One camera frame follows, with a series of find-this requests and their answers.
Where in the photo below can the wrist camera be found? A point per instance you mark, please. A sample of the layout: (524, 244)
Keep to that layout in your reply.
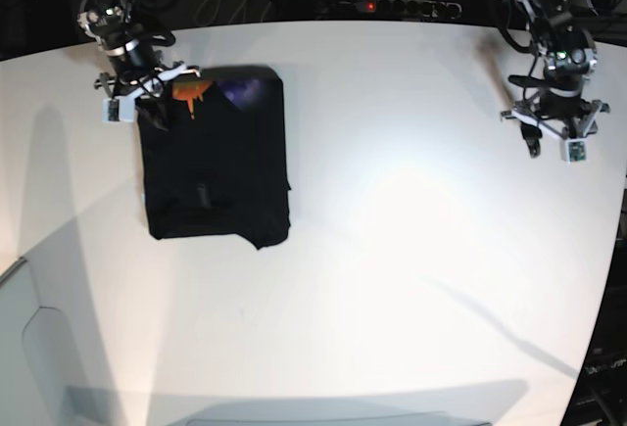
(574, 150)
(119, 109)

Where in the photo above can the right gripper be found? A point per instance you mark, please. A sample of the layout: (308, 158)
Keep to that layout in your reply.
(149, 81)

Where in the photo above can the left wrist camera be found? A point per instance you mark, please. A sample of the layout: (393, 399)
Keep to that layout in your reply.
(574, 150)

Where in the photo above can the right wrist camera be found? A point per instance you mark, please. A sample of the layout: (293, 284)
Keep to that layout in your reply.
(119, 109)

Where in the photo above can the black T-shirt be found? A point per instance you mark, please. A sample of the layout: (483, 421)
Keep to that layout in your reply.
(214, 157)

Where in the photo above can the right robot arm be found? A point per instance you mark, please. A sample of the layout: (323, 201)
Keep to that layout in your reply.
(130, 37)

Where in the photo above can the black power strip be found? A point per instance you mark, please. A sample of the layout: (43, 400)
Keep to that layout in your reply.
(409, 9)

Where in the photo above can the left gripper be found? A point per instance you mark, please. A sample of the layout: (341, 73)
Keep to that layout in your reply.
(546, 114)

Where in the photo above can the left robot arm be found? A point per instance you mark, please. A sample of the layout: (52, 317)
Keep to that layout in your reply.
(564, 57)

